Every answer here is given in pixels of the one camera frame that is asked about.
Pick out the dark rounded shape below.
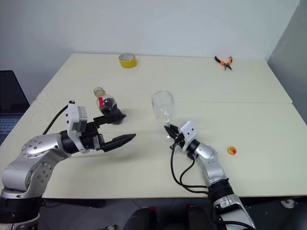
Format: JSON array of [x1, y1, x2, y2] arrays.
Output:
[[124, 207, 158, 230], [186, 204, 214, 230]]

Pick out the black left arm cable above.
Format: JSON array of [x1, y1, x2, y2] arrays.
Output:
[[42, 100, 76, 135]]

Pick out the dark laptop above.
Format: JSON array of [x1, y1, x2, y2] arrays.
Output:
[[0, 70, 31, 146]]

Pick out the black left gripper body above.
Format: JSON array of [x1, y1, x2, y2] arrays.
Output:
[[80, 121, 106, 151]]

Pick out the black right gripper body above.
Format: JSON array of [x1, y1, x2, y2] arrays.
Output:
[[170, 133, 187, 149]]

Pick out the small plastic cola bottle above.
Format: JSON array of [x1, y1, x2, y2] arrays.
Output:
[[93, 87, 127, 125]]

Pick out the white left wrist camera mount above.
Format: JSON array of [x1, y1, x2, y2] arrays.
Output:
[[65, 101, 88, 154]]

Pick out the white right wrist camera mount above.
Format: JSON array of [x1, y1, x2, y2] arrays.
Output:
[[179, 121, 199, 152]]

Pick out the clear wine glass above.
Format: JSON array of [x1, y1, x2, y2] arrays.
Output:
[[151, 90, 177, 143]]

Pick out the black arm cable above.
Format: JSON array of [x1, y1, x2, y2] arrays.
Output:
[[42, 100, 76, 135], [169, 141, 211, 194]]

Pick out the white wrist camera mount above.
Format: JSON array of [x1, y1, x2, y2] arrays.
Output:
[[65, 101, 88, 154], [179, 121, 199, 152]]

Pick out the white object on floor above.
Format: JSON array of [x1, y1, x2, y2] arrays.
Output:
[[280, 198, 296, 209]]

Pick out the yellow tape roll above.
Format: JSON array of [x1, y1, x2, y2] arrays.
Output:
[[118, 53, 138, 69]]

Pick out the orange black pliers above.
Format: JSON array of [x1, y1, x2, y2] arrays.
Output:
[[214, 56, 234, 71]]

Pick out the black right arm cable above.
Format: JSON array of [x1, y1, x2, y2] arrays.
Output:
[[169, 141, 211, 194]]

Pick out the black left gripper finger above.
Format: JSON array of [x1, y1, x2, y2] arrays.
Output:
[[103, 133, 137, 153], [93, 114, 127, 127]]

